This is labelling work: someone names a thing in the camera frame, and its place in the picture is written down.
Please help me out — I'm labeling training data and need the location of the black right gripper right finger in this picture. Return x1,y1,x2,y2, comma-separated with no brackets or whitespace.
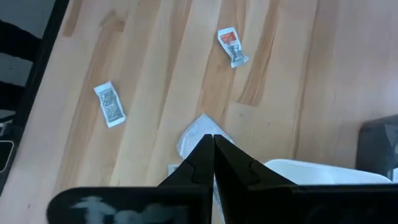
213,134,398,224

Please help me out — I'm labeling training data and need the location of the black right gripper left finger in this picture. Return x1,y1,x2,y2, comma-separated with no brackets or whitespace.
45,134,215,224

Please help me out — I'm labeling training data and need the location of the white printed packet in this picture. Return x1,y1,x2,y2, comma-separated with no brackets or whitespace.
93,81,127,129

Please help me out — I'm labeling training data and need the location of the white packet with red block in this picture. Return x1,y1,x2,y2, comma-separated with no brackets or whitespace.
216,26,250,69

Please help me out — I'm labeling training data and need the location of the white plastic bin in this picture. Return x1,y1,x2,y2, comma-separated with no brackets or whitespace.
264,158,394,187

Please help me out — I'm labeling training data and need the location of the plain white packet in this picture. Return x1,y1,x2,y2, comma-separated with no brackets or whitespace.
176,113,234,161

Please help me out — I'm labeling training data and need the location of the large translucent grey bin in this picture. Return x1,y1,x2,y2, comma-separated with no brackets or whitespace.
355,114,398,183

